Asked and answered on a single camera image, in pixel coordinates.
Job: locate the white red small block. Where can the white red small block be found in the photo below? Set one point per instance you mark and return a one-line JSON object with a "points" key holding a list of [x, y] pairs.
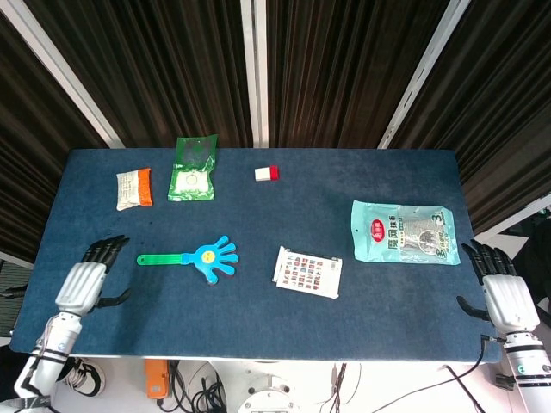
{"points": [[267, 173]]}

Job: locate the white pack with flag pictures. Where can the white pack with flag pictures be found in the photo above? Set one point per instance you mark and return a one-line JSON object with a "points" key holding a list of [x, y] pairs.
{"points": [[307, 272]]}

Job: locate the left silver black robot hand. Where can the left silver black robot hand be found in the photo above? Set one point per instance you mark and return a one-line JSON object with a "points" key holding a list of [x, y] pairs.
{"points": [[82, 280]]}

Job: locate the blue table mat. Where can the blue table mat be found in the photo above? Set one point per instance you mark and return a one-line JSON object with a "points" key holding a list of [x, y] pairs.
{"points": [[258, 254]]}

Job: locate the teal cleaning cloth bag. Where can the teal cleaning cloth bag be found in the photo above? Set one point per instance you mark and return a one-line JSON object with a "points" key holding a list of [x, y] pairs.
{"points": [[404, 232]]}

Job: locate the orange power box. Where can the orange power box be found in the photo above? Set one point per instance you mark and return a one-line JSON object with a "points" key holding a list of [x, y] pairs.
{"points": [[156, 380]]}

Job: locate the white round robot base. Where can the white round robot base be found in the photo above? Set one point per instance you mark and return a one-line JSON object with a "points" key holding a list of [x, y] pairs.
{"points": [[268, 392]]}

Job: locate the white orange snack packet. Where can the white orange snack packet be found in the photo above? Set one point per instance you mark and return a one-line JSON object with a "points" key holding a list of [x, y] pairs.
{"points": [[134, 188]]}

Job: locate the green foil packet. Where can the green foil packet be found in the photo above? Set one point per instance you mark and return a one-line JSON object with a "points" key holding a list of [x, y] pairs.
{"points": [[193, 168]]}

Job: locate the black white sneaker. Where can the black white sneaker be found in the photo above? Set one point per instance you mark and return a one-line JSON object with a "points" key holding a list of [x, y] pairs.
{"points": [[85, 375]]}

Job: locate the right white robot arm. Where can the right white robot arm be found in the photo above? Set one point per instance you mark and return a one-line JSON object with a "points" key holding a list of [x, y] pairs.
{"points": [[528, 365]]}

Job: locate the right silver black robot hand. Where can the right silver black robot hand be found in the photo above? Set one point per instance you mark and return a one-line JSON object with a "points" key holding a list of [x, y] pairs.
{"points": [[508, 297]]}

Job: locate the blue green hand clapper toy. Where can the blue green hand clapper toy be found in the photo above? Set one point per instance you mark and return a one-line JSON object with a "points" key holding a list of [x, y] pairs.
{"points": [[202, 257]]}

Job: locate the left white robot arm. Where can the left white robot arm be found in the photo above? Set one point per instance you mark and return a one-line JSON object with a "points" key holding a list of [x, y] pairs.
{"points": [[48, 347]]}

